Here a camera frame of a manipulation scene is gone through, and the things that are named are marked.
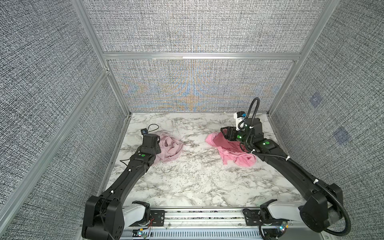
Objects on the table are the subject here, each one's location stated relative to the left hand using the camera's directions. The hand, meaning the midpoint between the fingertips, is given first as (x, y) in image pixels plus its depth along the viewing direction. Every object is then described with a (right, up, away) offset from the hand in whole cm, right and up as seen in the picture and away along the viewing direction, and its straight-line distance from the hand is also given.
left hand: (152, 144), depth 86 cm
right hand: (+40, +10, -6) cm, 42 cm away
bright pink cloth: (+47, -4, +4) cm, 47 cm away
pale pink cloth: (+10, -3, +4) cm, 11 cm away
